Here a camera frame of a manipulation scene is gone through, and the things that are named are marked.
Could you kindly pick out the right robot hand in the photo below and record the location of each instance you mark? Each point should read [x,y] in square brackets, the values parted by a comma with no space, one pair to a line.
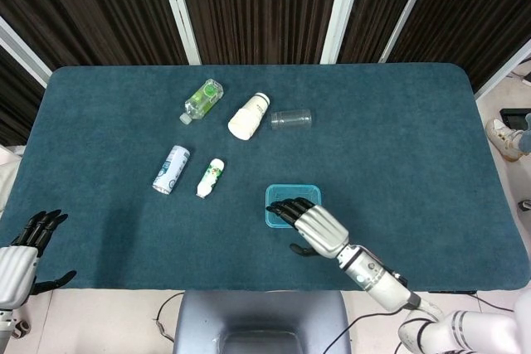
[321,227]

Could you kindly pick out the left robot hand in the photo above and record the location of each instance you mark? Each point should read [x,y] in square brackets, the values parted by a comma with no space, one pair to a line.
[16,271]

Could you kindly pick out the teal plastic container lid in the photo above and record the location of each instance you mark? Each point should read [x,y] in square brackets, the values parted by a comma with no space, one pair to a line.
[298,192]

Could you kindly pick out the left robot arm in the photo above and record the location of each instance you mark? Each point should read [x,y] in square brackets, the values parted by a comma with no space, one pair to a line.
[8,323]

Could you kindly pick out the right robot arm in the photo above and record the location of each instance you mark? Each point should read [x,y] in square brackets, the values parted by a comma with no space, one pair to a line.
[373,279]

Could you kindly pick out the teal tablecloth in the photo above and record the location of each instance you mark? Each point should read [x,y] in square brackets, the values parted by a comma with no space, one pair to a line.
[373,142]

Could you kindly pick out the clear plastic jar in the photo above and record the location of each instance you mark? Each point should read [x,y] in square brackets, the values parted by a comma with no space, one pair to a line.
[290,119]

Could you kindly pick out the white green yogurt bottle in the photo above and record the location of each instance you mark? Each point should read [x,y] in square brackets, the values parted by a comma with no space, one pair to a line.
[210,177]

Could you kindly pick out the white paper cup stack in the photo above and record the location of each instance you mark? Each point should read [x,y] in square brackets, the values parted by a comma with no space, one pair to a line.
[246,119]

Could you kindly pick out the white blue drink can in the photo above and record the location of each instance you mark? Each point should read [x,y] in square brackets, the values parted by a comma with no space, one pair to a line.
[171,169]

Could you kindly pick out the green label water bottle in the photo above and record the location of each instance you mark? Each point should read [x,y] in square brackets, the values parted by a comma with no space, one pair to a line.
[201,101]

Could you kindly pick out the white sneaker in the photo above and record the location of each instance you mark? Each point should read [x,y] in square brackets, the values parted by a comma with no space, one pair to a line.
[504,138]

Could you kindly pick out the person's jeans leg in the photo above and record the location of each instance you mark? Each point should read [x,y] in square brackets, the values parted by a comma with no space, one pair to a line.
[526,134]

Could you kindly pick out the white partition frame post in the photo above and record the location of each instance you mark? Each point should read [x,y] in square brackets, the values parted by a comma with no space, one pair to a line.
[502,68]
[25,55]
[408,10]
[342,10]
[180,10]

